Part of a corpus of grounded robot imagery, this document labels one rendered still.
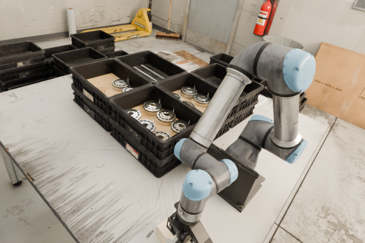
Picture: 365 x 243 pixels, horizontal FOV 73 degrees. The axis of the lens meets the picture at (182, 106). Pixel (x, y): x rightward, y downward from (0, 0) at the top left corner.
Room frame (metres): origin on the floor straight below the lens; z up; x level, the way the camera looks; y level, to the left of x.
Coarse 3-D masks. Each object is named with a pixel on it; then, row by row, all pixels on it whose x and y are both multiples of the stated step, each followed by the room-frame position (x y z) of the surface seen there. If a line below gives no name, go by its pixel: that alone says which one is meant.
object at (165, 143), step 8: (144, 88) 1.15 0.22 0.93; (160, 88) 1.18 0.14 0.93; (120, 96) 1.04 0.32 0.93; (112, 104) 0.96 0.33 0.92; (184, 104) 1.06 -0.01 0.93; (120, 112) 0.92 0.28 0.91; (136, 120) 0.87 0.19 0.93; (144, 128) 0.82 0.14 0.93; (192, 128) 0.89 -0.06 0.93; (152, 136) 0.78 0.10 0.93; (176, 136) 0.81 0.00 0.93; (160, 144) 0.75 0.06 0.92; (168, 144) 0.77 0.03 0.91
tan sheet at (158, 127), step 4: (136, 108) 1.09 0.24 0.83; (140, 108) 1.10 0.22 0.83; (140, 112) 1.06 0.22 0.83; (144, 116) 1.04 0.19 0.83; (148, 116) 1.04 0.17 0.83; (152, 116) 1.05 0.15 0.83; (152, 120) 1.01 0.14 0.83; (156, 124) 0.99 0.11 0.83; (156, 128) 0.96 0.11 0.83; (160, 128) 0.96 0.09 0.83; (164, 128) 0.97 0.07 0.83; (168, 128) 0.97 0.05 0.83; (168, 132) 0.94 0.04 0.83
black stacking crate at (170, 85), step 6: (180, 78) 1.38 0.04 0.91; (186, 78) 1.43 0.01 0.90; (192, 78) 1.42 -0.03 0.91; (162, 84) 1.26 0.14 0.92; (168, 84) 1.30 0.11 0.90; (174, 84) 1.34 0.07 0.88; (180, 84) 1.39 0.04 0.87; (186, 84) 1.44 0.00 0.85; (192, 84) 1.41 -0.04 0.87; (198, 84) 1.39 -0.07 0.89; (204, 84) 1.36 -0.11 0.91; (168, 90) 1.30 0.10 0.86; (174, 90) 1.35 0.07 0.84; (198, 90) 1.38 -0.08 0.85; (204, 90) 1.35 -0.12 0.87; (210, 90) 1.33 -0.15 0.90; (216, 90) 1.30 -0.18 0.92; (210, 96) 1.32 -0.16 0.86; (234, 108) 1.21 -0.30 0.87; (228, 114) 1.17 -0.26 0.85
